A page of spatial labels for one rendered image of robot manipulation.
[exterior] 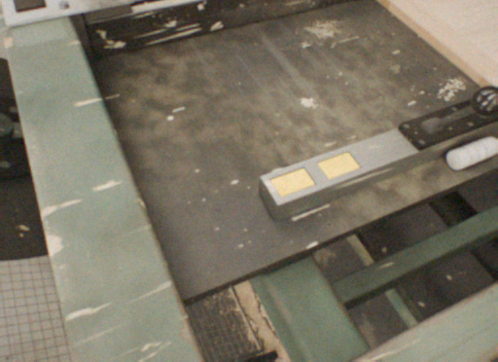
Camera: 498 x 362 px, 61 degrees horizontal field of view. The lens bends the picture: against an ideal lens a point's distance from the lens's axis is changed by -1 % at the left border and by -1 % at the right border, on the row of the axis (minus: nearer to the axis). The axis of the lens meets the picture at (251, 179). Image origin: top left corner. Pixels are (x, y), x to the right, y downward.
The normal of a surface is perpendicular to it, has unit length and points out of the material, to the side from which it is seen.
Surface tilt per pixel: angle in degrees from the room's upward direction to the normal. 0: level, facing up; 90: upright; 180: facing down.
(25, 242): 90
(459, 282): 0
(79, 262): 58
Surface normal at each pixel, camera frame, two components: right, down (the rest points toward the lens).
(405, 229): -0.74, -0.06
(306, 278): 0.04, -0.61
